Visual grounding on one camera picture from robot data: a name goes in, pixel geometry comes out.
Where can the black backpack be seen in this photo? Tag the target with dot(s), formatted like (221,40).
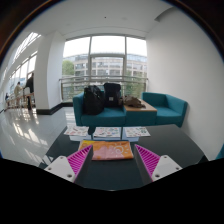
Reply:
(93,100)
(112,94)

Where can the orange pink patterned towel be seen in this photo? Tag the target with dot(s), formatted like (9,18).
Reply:
(108,150)

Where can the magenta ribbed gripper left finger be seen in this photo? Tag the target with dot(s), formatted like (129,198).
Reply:
(72,168)

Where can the wooden counter table far left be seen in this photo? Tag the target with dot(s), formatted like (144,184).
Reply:
(21,101)

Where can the person in light clothes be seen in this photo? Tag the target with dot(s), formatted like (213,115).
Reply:
(17,91)

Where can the right patterned folded cloth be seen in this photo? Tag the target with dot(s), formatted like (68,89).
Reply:
(136,132)

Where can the patterned folded cloth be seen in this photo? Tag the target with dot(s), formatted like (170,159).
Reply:
(76,130)
(110,132)
(136,132)

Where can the person in dark clothes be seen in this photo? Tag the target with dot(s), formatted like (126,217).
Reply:
(30,86)

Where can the black backpack right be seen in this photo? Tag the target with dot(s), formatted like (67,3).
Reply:
(112,94)

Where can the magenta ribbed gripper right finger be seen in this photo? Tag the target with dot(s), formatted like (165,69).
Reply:
(153,167)

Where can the teal sofa with wooden table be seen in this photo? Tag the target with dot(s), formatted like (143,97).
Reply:
(163,109)

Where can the middle patterned folded cloth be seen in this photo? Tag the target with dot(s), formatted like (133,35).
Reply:
(110,132)

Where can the left patterned folded cloth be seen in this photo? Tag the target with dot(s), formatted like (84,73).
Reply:
(76,130)

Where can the metal balcony railing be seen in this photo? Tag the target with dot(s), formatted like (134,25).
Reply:
(73,85)

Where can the black backpack left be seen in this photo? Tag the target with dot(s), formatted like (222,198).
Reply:
(93,100)

